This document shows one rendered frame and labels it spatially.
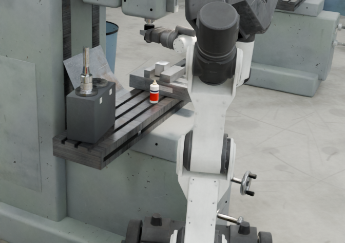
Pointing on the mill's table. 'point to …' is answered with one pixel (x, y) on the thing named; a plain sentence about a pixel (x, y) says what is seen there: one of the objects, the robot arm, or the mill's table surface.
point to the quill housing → (145, 0)
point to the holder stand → (91, 111)
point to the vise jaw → (172, 74)
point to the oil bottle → (154, 92)
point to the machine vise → (167, 89)
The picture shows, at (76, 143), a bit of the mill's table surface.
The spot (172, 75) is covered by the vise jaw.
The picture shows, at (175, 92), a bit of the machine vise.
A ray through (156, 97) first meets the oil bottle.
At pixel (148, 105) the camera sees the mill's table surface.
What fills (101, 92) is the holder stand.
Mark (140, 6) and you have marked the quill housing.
